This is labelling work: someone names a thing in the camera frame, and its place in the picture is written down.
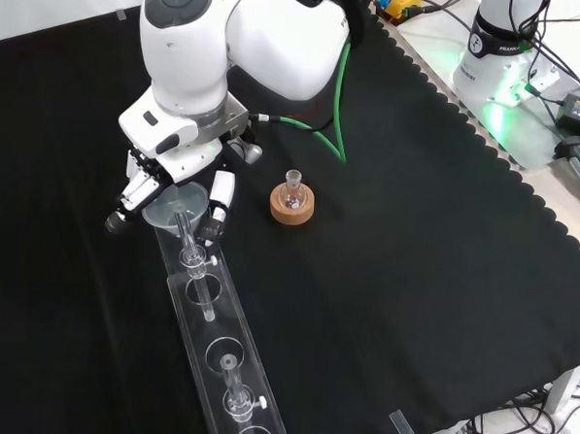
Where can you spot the black and white five-finger hand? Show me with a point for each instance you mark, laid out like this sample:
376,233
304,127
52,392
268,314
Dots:
191,160

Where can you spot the clear plastic funnel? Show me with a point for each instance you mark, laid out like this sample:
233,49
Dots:
173,214

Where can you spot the clear acrylic funnel stand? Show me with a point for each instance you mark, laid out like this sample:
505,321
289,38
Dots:
247,331

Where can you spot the small round-bottom glass flask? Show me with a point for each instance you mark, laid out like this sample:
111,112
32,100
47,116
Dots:
291,195

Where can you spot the black scalloped-edge bench cloth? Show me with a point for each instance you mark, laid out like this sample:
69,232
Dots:
414,257

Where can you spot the yellow emergency stop button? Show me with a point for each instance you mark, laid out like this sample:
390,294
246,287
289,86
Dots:
403,4

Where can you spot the clear acrylic cloth clip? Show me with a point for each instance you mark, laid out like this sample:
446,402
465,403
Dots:
403,429

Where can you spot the white bench leg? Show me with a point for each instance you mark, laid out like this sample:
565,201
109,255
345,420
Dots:
565,387

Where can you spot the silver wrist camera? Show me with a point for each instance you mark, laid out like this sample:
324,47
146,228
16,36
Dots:
247,151

